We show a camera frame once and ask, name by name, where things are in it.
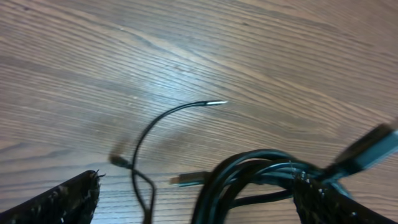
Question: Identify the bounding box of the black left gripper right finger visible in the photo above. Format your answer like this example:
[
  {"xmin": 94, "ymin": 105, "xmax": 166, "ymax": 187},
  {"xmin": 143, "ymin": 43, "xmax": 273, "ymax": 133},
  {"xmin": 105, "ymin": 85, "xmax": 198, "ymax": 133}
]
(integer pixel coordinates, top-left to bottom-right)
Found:
[{"xmin": 292, "ymin": 177, "xmax": 397, "ymax": 224}]

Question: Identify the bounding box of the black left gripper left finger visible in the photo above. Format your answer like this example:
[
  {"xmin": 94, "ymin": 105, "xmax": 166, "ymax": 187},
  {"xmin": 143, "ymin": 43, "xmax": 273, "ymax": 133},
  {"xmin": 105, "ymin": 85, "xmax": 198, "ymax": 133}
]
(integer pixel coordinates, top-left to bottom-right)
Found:
[{"xmin": 1, "ymin": 170, "xmax": 102, "ymax": 224}]

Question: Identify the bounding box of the thick black USB cable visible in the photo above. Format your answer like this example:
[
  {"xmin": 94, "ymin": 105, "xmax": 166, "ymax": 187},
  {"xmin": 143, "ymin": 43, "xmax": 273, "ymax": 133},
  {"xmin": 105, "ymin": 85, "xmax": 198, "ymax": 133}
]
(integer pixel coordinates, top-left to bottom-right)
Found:
[{"xmin": 169, "ymin": 119, "xmax": 398, "ymax": 224}]

